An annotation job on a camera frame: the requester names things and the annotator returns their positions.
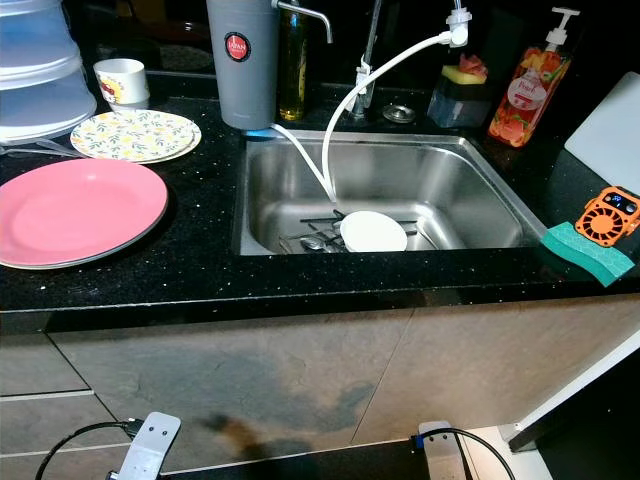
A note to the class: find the white cutting board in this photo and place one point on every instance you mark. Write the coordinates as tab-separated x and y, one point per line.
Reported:
610	135

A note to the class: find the silver metal utensil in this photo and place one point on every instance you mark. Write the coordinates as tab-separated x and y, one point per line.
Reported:
40	150

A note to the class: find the yellow sponge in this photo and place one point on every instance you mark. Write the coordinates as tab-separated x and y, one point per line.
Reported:
458	75

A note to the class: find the white stacked plastic container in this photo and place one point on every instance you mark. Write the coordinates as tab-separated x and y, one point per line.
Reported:
45	80

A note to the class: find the orange soap pump bottle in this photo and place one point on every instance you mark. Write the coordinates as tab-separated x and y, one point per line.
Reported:
530	95

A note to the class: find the dark sponge holder dispenser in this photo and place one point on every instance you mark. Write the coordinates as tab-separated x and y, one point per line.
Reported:
455	105

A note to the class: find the pink scrubber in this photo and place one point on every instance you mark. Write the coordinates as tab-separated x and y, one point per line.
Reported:
473	63

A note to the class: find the olive oil glass bottle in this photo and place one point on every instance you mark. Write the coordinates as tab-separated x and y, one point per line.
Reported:
294	75

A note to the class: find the stainless steel sink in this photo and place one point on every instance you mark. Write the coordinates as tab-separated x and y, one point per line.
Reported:
440	180

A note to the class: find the pink plate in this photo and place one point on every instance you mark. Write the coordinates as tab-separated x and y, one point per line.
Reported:
80	212

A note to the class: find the yellow floral patterned plate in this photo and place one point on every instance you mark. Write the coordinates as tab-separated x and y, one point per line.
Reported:
136	135

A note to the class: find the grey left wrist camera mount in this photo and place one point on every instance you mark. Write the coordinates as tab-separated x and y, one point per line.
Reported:
150	445

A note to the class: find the white printed cup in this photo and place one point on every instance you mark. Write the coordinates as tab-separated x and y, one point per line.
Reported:
122	85

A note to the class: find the round metal countertop cap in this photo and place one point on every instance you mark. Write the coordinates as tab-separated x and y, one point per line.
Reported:
400	113

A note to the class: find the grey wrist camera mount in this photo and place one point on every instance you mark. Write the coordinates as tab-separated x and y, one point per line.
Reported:
440	450
150	445

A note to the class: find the white bowl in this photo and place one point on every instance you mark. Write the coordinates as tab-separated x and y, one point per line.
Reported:
373	232

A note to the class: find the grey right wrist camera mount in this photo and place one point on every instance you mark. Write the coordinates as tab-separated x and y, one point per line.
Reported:
440	450

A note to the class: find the silver spoon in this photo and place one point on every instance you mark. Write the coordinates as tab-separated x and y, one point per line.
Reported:
312	243

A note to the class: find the chrome kitchen faucet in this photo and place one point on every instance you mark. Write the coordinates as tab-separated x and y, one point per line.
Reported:
363	85

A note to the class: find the green sponge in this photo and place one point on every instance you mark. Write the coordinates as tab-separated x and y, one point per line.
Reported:
585	255

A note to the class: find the black chopstick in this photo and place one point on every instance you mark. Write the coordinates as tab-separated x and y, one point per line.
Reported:
320	231
320	219

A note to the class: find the grey water filter jug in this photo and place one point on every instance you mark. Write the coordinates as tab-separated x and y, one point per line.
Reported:
245	85

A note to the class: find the orange mini fan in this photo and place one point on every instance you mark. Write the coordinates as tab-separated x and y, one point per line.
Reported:
605	218

